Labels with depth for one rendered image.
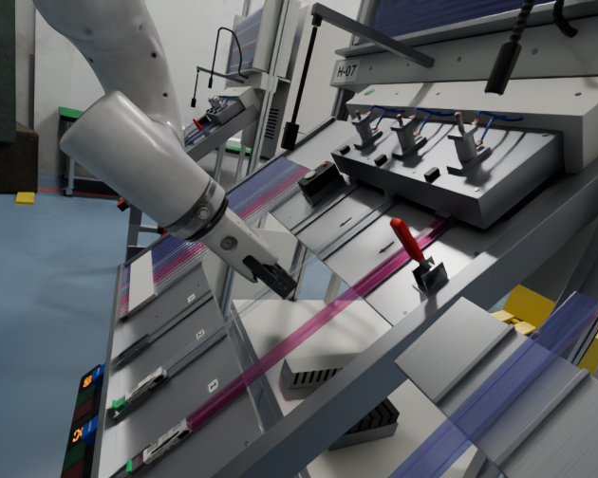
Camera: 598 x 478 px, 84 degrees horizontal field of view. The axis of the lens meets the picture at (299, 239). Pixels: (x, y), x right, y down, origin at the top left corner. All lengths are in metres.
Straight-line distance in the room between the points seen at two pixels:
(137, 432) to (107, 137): 0.37
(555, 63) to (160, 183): 0.52
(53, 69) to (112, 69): 4.39
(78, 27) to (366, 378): 0.41
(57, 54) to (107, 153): 4.48
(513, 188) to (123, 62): 0.45
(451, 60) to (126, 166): 0.57
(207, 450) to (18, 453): 1.14
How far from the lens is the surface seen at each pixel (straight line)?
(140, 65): 0.45
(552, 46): 0.62
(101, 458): 0.54
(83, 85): 5.03
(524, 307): 3.53
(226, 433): 0.44
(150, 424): 0.53
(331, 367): 0.85
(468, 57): 0.70
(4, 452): 1.56
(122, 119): 0.38
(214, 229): 0.40
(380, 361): 0.37
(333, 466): 0.73
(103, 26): 0.36
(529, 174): 0.47
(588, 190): 0.50
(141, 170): 0.38
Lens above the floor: 1.16
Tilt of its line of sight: 17 degrees down
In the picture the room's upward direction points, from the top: 15 degrees clockwise
